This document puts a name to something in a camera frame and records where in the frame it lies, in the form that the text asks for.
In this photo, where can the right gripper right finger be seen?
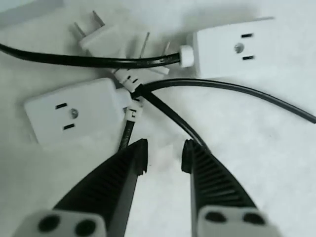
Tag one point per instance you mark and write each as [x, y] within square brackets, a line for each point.
[212, 182]

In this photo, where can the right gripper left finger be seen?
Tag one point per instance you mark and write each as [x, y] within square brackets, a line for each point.
[116, 182]

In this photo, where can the white outlet socket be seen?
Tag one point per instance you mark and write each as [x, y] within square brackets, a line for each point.
[222, 49]
[89, 103]

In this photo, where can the white two-prong plug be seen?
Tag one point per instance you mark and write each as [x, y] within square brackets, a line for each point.
[160, 70]
[106, 37]

